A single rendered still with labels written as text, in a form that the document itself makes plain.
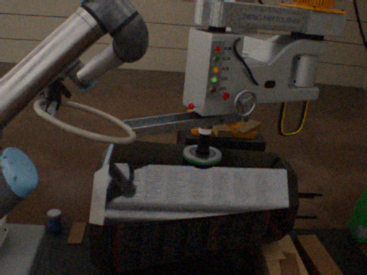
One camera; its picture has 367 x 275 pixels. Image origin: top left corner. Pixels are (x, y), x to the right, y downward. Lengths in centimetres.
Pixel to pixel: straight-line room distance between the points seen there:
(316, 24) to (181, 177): 113
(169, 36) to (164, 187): 628
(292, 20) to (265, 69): 30
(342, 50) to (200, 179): 746
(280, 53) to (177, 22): 604
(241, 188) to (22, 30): 697
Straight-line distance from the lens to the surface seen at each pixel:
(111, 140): 160
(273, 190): 217
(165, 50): 815
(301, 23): 220
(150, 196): 202
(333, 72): 926
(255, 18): 197
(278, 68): 216
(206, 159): 208
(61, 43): 117
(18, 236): 151
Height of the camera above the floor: 173
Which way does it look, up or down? 22 degrees down
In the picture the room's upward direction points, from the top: 6 degrees clockwise
